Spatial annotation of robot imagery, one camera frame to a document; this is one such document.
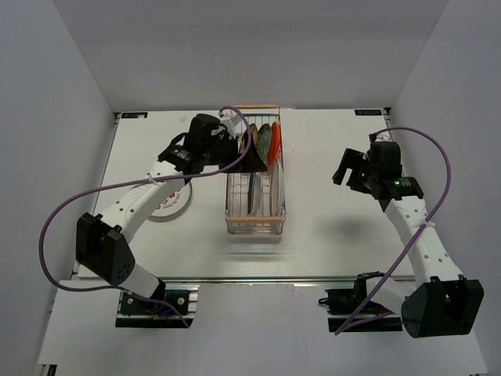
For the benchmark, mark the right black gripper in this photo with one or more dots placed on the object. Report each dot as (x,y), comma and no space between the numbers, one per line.
(352,159)

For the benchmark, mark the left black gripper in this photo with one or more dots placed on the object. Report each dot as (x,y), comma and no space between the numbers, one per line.
(252,164)

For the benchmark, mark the white plate teal rim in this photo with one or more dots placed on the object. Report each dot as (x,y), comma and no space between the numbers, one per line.
(254,194)

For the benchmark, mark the white plate red lettering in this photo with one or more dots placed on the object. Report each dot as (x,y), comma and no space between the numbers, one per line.
(173,205)

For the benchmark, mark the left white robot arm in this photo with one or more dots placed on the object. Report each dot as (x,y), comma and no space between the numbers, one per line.
(102,240)

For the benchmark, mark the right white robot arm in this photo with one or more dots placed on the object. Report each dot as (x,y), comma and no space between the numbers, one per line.
(443,302)

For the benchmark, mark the yellow patterned plate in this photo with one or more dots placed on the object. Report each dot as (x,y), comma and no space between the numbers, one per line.
(254,133)

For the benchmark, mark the orange plate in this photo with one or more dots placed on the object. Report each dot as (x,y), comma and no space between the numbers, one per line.
(275,143)

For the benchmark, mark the teal patterned plate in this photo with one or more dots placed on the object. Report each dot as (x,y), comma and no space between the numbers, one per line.
(264,141)

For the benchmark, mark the plain white plate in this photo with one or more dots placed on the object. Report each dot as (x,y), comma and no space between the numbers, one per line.
(277,189)

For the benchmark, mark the right blue table label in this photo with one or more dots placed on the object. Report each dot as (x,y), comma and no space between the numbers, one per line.
(368,112)

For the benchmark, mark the blue table label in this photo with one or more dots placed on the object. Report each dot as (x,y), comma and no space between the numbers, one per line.
(134,115)
(368,112)

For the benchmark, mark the left blue table label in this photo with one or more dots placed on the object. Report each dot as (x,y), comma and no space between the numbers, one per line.
(134,115)

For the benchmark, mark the metal wire dish rack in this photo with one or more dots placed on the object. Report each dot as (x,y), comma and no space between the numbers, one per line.
(264,223)

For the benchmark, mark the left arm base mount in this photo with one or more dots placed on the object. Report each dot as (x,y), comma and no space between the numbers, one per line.
(134,313)

